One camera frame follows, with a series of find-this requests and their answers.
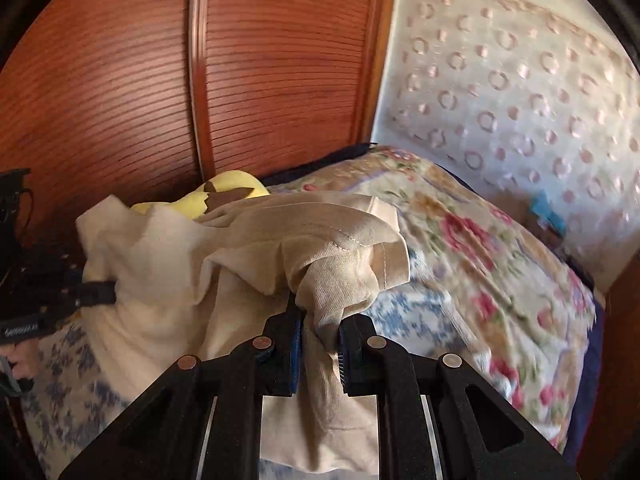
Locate floral quilt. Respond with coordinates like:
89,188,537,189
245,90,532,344
267,145,598,452

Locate teal box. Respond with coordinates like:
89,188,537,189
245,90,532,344
530,192,569,234

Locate navy blue blanket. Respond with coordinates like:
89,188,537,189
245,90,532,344
260,142,608,468

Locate person's left hand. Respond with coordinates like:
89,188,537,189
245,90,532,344
6,342,42,384

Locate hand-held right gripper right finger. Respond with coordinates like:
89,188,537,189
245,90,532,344
337,314,581,480

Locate sheer circle-patterned curtain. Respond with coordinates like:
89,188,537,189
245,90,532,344
370,0,640,291

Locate yellow plush toy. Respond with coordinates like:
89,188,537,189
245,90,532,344
131,171,271,222

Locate beige printed T-shirt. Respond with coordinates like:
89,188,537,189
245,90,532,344
75,191,412,476

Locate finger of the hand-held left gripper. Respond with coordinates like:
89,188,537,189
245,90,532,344
62,280,117,309

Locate bed with floral sheet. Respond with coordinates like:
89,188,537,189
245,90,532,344
20,285,466,480

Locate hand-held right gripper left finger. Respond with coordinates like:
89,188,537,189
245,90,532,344
59,305,306,480

